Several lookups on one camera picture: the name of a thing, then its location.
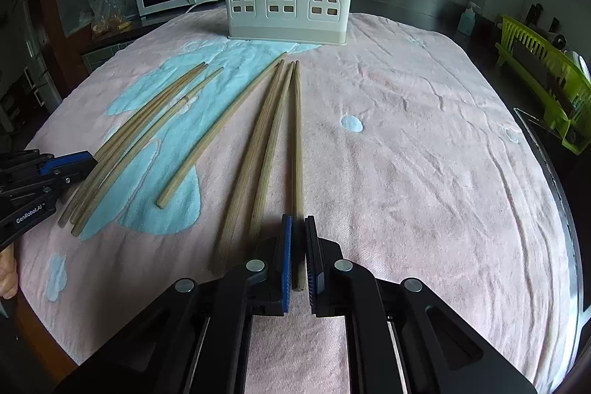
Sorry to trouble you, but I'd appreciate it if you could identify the black kitchen sink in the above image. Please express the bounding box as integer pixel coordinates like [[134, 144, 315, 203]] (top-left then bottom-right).
[[512, 107, 591, 238]]

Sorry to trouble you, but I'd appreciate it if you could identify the person's left hand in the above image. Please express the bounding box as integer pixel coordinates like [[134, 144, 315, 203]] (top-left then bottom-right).
[[0, 244, 18, 299]]

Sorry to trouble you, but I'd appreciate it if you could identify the clear plastic bag with food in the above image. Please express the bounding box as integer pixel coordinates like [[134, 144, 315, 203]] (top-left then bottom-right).
[[88, 0, 146, 37]]

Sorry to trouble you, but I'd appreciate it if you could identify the lime green dish rack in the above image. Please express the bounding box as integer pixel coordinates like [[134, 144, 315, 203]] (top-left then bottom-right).
[[495, 14, 590, 154]]

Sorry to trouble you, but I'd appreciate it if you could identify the hand soap pump bottle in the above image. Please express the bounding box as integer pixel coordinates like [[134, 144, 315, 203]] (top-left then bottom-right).
[[458, 4, 476, 37]]

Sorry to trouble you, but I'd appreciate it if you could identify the white microwave power cable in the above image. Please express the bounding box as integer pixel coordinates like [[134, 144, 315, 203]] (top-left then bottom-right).
[[184, 0, 219, 16]]

